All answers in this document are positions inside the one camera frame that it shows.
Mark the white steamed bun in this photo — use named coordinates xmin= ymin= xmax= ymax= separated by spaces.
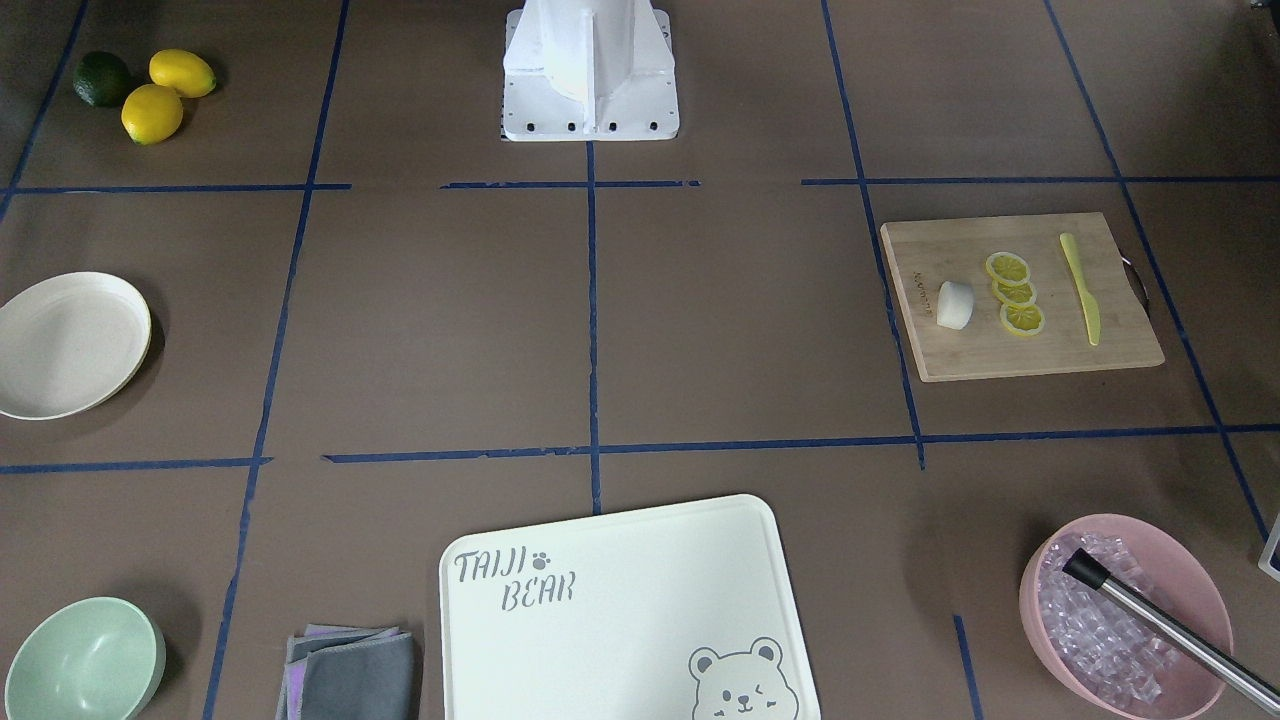
xmin=936 ymin=281 xmax=977 ymax=331

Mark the cream round plate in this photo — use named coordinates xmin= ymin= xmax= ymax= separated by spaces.
xmin=1 ymin=272 xmax=154 ymax=421

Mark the white bear serving tray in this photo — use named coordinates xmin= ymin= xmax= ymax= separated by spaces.
xmin=439 ymin=495 xmax=820 ymax=719

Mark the bamboo cutting board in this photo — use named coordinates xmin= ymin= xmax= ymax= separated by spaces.
xmin=879 ymin=211 xmax=1165 ymax=382

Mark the lemon slice top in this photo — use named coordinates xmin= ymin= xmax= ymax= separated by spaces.
xmin=984 ymin=251 xmax=1030 ymax=287

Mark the lemon slice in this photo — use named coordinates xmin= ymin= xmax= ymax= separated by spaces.
xmin=991 ymin=281 xmax=1038 ymax=307
xmin=984 ymin=251 xmax=1030 ymax=287
xmin=998 ymin=304 xmax=1046 ymax=337

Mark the lemon slice bottom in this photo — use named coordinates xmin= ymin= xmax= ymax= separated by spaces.
xmin=998 ymin=304 xmax=1046 ymax=337

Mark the lemon slice middle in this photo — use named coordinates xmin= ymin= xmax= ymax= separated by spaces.
xmin=991 ymin=281 xmax=1038 ymax=307

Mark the grey folded cloth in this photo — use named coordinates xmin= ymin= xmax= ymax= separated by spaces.
xmin=275 ymin=624 xmax=416 ymax=719

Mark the yellow plastic knife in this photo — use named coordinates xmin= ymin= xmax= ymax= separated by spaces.
xmin=1059 ymin=233 xmax=1102 ymax=347

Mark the steel muddler black tip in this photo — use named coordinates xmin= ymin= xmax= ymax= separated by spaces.
xmin=1061 ymin=548 xmax=1279 ymax=717

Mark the yellow lemon upper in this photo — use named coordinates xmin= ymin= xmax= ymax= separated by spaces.
xmin=148 ymin=47 xmax=218 ymax=99

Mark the yellow lemon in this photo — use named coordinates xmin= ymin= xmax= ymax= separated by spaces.
xmin=148 ymin=47 xmax=218 ymax=99
xmin=120 ymin=85 xmax=184 ymax=146

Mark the pink bowl with ice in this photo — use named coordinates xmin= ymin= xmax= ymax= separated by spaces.
xmin=1019 ymin=514 xmax=1233 ymax=719

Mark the yellow lemon lower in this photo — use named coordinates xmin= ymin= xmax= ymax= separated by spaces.
xmin=120 ymin=85 xmax=184 ymax=146

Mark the green lime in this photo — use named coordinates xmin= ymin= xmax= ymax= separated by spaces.
xmin=73 ymin=51 xmax=134 ymax=108

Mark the green bowl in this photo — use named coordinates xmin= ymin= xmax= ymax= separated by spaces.
xmin=4 ymin=597 xmax=166 ymax=719

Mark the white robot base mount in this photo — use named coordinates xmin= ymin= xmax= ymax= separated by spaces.
xmin=500 ymin=1 xmax=681 ymax=142

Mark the white wire rack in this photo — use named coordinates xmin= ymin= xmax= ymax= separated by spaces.
xmin=1257 ymin=515 xmax=1280 ymax=582

